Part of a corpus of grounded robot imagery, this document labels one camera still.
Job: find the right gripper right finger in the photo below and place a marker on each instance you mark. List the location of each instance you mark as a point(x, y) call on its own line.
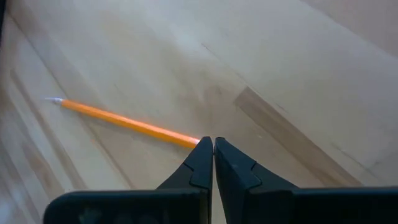
point(236, 174)

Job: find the orange pencil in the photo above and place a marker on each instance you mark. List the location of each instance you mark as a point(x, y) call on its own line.
point(130, 123)

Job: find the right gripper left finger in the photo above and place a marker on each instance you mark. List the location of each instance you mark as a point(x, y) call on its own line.
point(199, 168)

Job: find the black aluminium table frame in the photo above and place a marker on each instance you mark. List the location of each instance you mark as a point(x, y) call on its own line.
point(1, 15)

